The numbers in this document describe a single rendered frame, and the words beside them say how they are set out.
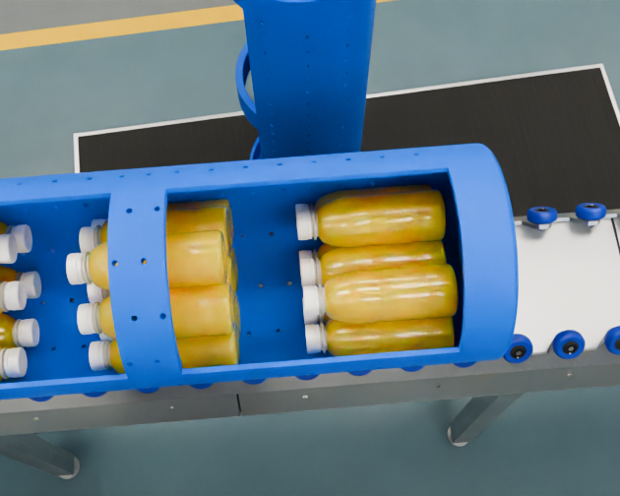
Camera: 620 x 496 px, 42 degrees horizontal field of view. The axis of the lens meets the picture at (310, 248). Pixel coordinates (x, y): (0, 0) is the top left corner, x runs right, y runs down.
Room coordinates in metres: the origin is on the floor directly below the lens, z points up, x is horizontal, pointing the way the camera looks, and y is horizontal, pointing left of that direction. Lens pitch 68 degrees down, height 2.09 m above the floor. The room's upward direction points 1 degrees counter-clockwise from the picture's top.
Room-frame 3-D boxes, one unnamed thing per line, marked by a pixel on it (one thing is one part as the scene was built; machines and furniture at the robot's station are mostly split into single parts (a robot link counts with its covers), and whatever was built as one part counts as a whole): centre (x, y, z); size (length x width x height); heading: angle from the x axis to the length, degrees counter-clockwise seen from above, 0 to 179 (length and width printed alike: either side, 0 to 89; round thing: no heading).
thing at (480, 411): (0.34, -0.37, 0.31); 0.06 x 0.06 x 0.63; 4
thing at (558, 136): (0.99, -0.13, 0.07); 1.50 x 0.52 x 0.15; 98
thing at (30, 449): (0.28, 0.61, 0.31); 0.06 x 0.06 x 0.63; 4
